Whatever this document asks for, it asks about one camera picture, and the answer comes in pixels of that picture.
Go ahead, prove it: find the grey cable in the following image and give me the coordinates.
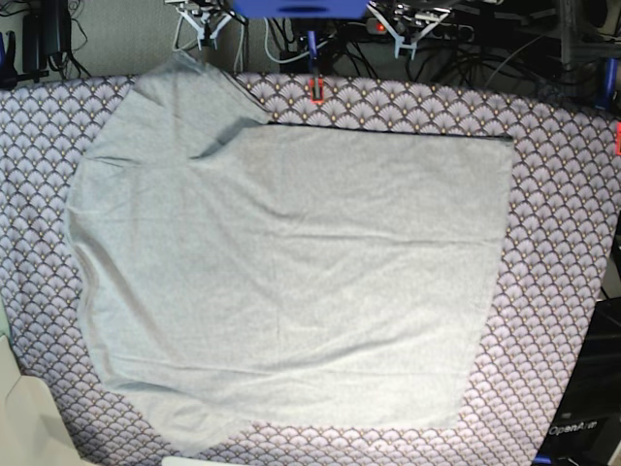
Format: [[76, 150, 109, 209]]
[[172, 9, 253, 74]]

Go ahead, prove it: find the blue clamp edge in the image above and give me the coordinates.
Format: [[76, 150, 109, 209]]
[[594, 58, 619, 111], [1, 30, 49, 90]]

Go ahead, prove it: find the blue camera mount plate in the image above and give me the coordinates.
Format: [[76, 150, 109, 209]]
[[232, 0, 368, 19]]

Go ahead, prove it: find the black OpenArm box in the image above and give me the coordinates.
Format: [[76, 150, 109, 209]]
[[533, 298, 620, 465]]

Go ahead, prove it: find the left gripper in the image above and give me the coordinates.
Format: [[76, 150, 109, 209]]
[[369, 1, 451, 59]]

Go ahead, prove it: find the blue clamp left edge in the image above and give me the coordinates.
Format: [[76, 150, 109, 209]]
[[1, 30, 49, 90]]

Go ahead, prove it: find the patterned purple tablecloth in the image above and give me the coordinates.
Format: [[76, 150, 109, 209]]
[[1, 74, 620, 465]]

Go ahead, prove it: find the blue orange centre clamp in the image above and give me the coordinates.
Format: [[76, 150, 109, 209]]
[[306, 29, 324, 104]]

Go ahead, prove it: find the black power strip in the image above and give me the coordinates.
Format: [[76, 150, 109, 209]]
[[362, 17, 475, 43]]

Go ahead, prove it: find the blue clamp right edge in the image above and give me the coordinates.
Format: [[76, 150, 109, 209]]
[[594, 58, 619, 111]]

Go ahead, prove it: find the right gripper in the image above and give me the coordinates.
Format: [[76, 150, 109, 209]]
[[164, 0, 233, 49]]

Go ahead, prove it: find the light grey T-shirt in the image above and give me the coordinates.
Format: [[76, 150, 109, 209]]
[[65, 54, 514, 452]]

